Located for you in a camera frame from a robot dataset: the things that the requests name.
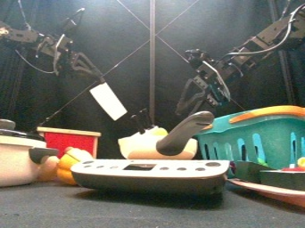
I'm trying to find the teal basket orange handle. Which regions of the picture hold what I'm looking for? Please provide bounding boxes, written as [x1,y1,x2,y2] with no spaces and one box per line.
[194,104,305,180]

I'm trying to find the grey left arm cable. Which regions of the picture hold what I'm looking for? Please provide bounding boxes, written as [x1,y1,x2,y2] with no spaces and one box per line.
[13,48,58,75]

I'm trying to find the red box with wooden rim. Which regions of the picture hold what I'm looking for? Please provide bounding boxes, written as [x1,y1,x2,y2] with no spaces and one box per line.
[36,126,103,159]

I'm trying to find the dark green toy box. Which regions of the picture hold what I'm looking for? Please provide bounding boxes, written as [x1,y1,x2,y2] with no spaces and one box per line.
[233,159,305,191]

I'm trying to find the grey right arm cable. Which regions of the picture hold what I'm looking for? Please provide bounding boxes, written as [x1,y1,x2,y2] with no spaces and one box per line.
[223,3,305,58]

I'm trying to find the dark side frame pole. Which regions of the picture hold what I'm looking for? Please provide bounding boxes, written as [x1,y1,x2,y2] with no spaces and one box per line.
[268,0,298,107]

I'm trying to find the peach toy food piece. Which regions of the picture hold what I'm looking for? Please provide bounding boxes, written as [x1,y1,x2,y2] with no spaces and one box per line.
[36,155,60,183]

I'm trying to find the vertical metal frame pole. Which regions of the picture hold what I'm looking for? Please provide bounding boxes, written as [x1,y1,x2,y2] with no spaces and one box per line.
[149,0,158,126]

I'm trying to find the white toy pot black lid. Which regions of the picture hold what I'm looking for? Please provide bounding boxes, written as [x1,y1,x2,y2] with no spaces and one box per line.
[0,118,60,188]

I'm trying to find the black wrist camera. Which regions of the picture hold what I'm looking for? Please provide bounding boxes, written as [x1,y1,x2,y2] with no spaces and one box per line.
[183,48,210,69]
[59,7,86,34]

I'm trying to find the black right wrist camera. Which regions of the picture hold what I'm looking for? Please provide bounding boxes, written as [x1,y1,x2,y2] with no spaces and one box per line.
[183,48,210,69]

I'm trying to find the black toy utensil handles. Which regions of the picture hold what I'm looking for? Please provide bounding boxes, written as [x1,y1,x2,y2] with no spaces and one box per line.
[130,108,155,135]

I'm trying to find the black and white digital scale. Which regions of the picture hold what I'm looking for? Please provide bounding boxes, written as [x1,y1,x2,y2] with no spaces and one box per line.
[70,158,233,198]

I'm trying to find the pink white tray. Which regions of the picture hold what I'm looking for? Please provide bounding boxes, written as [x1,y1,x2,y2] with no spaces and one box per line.
[227,177,305,208]

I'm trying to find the cream toy pan grey handle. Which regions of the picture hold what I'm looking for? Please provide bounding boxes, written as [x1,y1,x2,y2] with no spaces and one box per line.
[116,110,215,161]

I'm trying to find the white toy cleaver black handle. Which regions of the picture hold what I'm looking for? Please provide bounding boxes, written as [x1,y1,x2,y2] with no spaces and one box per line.
[88,75,128,121]

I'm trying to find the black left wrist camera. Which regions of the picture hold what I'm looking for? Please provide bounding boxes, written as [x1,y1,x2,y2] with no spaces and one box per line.
[59,7,86,34]

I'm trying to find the red toy food piece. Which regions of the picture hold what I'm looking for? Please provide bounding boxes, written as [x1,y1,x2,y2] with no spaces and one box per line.
[280,166,305,173]

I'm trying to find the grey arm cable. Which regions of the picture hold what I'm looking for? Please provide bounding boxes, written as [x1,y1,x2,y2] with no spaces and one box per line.
[223,3,305,58]
[13,48,58,75]

